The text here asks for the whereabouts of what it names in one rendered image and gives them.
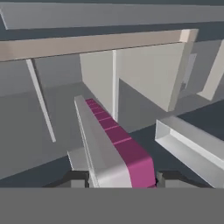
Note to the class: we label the narrow beige cabinet panel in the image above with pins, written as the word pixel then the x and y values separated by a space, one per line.
pixel 214 73

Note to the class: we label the grey freezer door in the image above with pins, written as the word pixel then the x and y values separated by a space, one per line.
pixel 110 14

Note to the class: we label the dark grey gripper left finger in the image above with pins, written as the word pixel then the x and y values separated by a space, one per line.
pixel 78 178

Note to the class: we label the magenta and grey ice cube tray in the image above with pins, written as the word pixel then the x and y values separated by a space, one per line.
pixel 116 157

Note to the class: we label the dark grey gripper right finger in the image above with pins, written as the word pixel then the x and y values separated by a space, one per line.
pixel 170 178

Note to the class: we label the silver open freezer drawer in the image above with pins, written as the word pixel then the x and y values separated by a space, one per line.
pixel 192 148

